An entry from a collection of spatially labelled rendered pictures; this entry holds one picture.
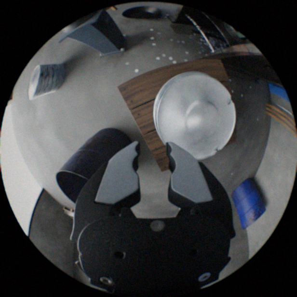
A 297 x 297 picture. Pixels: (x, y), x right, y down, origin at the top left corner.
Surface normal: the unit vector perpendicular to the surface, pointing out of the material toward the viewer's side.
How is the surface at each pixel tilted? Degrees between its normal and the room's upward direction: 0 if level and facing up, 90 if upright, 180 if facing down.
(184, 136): 0
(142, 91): 0
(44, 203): 90
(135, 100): 0
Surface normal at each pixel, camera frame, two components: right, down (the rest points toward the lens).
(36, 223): 0.96, -0.24
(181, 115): -0.01, 0.53
